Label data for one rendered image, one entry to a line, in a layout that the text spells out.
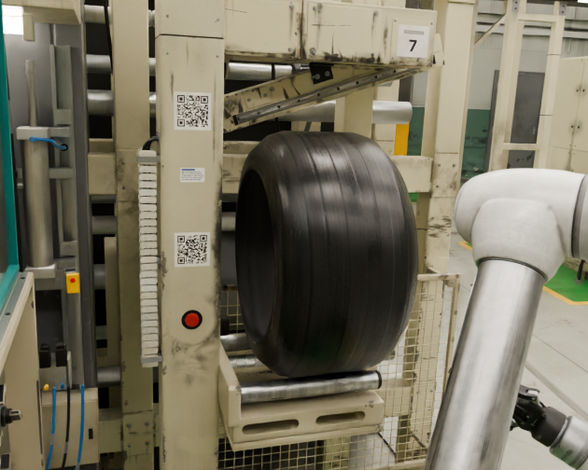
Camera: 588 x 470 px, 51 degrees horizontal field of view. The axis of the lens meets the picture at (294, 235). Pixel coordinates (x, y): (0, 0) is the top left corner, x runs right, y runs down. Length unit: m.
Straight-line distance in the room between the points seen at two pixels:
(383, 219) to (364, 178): 0.10
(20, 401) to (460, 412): 0.68
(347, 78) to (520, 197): 0.91
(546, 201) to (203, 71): 0.70
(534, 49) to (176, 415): 11.46
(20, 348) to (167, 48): 0.62
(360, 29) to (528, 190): 0.81
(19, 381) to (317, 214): 0.60
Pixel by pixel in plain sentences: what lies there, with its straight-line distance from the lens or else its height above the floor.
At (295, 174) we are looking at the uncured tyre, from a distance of 1.25.
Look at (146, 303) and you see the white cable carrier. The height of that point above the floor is 1.10.
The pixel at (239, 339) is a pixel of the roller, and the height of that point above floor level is 0.91.
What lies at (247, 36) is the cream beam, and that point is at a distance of 1.58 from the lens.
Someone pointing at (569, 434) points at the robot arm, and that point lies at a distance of 1.36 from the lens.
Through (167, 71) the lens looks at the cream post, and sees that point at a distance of 1.28.
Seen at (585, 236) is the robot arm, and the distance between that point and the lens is 1.00.
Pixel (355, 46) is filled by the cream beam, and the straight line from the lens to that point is 1.66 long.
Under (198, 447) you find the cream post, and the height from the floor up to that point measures 0.75.
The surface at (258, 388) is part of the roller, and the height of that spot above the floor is 0.92.
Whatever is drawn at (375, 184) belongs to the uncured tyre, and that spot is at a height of 1.38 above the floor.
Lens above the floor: 1.55
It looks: 13 degrees down
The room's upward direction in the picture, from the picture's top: 2 degrees clockwise
